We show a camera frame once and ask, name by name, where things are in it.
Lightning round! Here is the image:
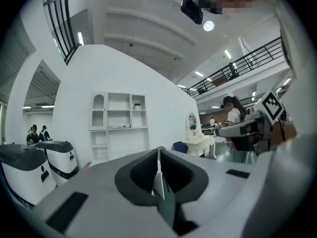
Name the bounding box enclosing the white ornate vanity table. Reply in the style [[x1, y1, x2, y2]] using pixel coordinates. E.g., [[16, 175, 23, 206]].
[[185, 112, 217, 160]]

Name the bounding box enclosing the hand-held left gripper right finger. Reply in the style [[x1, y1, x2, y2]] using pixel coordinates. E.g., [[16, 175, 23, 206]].
[[159, 147, 259, 238]]

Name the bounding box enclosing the black window frame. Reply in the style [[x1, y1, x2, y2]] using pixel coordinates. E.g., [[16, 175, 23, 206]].
[[42, 0, 83, 65]]

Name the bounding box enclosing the person's light shirt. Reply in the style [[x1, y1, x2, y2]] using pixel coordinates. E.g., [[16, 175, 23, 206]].
[[273, 0, 317, 136]]

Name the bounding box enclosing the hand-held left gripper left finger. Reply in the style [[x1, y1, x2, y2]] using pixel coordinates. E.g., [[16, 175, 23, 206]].
[[32, 147, 174, 238]]

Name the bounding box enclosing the black head-mounted camera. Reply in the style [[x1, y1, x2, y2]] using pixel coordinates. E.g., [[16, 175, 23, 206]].
[[180, 0, 204, 25]]

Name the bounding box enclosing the person's right hand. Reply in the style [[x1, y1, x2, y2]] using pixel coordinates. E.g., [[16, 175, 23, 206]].
[[272, 121, 298, 146]]

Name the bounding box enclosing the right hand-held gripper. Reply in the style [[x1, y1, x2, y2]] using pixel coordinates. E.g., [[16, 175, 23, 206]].
[[217, 89, 286, 156]]

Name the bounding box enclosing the blue chair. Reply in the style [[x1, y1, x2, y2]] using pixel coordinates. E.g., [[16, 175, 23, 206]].
[[172, 141, 188, 155]]

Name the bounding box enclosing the black balcony railing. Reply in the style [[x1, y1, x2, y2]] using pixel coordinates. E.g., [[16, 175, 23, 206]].
[[182, 37, 283, 98]]

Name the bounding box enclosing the white shelf cabinet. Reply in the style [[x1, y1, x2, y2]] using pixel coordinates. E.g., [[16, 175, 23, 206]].
[[88, 91, 150, 163]]

